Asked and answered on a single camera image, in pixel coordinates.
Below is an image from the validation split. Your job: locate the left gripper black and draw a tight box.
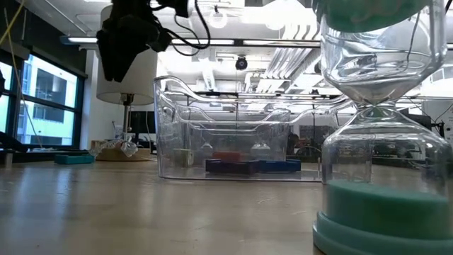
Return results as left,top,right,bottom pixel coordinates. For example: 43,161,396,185
96,0,173,83

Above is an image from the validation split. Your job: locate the teal digital timer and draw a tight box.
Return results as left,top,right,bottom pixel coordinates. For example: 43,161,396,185
54,154,96,165

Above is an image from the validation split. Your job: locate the green white wall charger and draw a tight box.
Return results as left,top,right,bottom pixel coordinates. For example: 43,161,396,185
173,148,195,168

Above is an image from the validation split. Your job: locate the red wall charger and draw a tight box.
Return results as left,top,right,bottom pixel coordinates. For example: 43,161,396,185
212,151,243,162

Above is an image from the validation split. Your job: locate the dark indigo digital timer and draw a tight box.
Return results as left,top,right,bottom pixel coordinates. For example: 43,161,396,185
205,158,262,176

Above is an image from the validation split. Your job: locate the bright blue digital timer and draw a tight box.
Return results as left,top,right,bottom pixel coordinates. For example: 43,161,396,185
259,158,302,174

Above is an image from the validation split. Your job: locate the teal capped sand timer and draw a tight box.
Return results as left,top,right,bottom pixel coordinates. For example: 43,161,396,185
312,0,453,255

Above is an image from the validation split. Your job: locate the white shade table lamp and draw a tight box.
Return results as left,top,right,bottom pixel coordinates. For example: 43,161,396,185
96,4,159,162

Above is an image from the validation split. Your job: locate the black monitor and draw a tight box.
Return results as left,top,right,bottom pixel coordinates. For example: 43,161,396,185
399,113,433,131
129,110,156,135

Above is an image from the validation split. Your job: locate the dark framed window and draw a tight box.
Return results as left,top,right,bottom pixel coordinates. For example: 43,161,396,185
0,52,88,149

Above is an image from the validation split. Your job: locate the clear plastic bin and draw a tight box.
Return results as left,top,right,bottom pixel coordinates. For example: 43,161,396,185
153,75,357,183
190,115,282,163
162,104,291,169

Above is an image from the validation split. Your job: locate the long ceiling light strip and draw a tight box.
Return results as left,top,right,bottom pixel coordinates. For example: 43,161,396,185
242,39,321,47
67,36,235,45

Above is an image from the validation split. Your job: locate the black slanted strut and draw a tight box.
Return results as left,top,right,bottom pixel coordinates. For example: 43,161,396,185
0,131,28,153

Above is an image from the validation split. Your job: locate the bright ceiling light panel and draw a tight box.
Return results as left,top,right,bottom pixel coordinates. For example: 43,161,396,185
242,0,319,31

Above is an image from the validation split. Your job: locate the person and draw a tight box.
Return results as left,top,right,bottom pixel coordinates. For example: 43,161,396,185
287,132,302,157

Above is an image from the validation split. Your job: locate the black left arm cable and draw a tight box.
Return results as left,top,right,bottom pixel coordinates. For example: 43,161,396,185
151,0,212,57

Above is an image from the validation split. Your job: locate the white ring ceiling light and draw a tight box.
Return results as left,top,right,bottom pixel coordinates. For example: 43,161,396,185
207,7,229,30

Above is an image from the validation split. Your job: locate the yellow cable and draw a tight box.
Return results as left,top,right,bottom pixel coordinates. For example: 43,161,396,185
0,0,43,149

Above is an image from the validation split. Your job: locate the black aluminium table frame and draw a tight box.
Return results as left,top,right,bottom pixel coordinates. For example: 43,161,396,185
0,150,96,166

